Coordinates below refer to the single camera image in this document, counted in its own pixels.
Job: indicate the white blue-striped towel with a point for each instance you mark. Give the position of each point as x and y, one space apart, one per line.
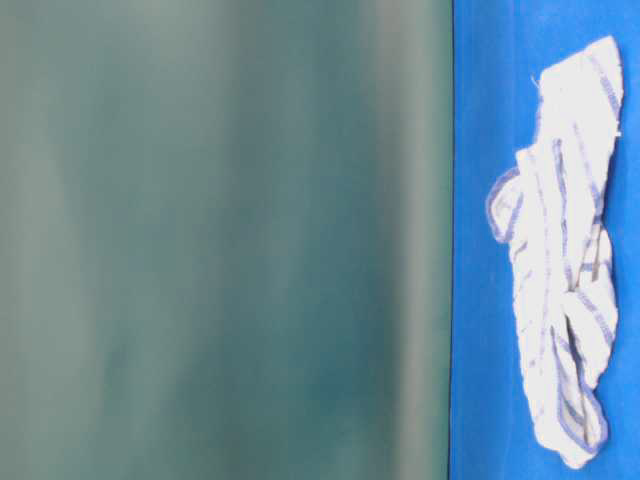
548 209

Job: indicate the blue table cloth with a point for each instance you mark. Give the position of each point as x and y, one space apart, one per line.
500 49

